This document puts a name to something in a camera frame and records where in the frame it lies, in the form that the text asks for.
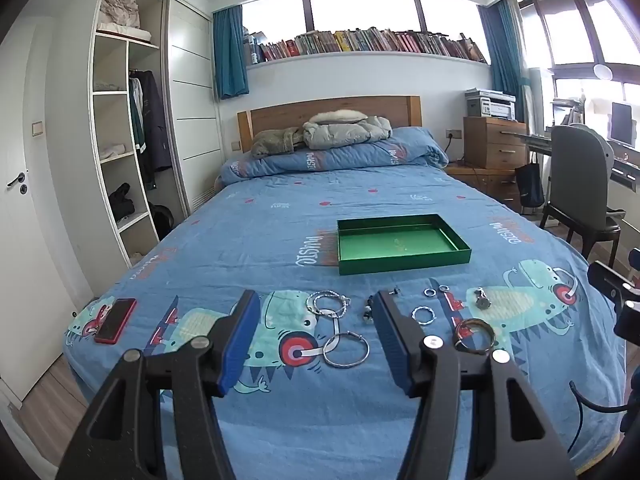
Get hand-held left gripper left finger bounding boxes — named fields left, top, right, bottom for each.
left=55, top=289, right=263, bottom=480

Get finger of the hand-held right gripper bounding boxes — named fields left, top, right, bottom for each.
left=614, top=301, right=640, bottom=348
left=586, top=259, right=640, bottom=306

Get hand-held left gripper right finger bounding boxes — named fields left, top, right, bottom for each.
left=372, top=289, right=583, bottom=480

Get large plain silver bangle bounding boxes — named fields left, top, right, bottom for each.
left=322, top=332, right=371, bottom=369

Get amber bangle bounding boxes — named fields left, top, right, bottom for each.
left=453, top=317, right=496, bottom=353

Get green tray box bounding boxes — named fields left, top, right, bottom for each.
left=336, top=213, right=472, bottom=276

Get grey chair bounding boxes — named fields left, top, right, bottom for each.
left=539, top=124, right=627, bottom=256

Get blue cartoon bed sheet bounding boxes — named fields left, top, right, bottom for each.
left=62, top=162, right=628, bottom=480

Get white desk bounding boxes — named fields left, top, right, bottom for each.
left=500, top=127, right=640, bottom=186

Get dark tote bag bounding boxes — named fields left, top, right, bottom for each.
left=515, top=162, right=546, bottom=208

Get red smartphone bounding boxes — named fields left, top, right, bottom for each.
left=94, top=298, right=137, bottom=345

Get computer monitor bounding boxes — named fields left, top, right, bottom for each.
left=610, top=101, right=633, bottom=143

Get low wooden nightstand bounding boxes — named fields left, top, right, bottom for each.
left=445, top=160, right=526, bottom=211

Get wooden drawer cabinet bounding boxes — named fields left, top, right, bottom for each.
left=462, top=116, right=528, bottom=171

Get black bag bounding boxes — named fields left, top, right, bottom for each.
left=107, top=183, right=136, bottom=221

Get folded blue duvet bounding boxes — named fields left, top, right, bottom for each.
left=220, top=126, right=449, bottom=186

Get brown fleece jacket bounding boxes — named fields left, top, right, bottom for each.
left=250, top=127, right=306, bottom=158

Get white printer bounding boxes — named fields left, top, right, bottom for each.
left=465, top=87, right=517, bottom=121

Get grey down jacket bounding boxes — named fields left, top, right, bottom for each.
left=301, top=109, right=393, bottom=150

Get white door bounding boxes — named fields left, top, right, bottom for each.
left=0, top=25, right=96, bottom=406

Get wooden headboard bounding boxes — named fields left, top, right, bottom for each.
left=236, top=95, right=423, bottom=153

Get white wardrobe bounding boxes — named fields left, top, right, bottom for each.
left=89, top=0, right=223, bottom=268

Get hanging dark clothes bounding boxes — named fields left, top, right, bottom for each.
left=127, top=70, right=173, bottom=173

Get teal curtain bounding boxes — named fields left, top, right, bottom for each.
left=212, top=5, right=250, bottom=101
left=477, top=0, right=531, bottom=123

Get row of books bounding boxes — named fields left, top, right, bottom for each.
left=242, top=27, right=488, bottom=66

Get stacked beige bedding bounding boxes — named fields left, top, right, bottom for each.
left=97, top=0, right=151, bottom=41

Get brown bead bracelet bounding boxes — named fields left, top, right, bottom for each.
left=362, top=286, right=402, bottom=322

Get silver chain bracelet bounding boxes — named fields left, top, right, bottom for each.
left=306, top=290, right=351, bottom=319

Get black cable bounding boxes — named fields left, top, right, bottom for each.
left=569, top=380, right=640, bottom=453

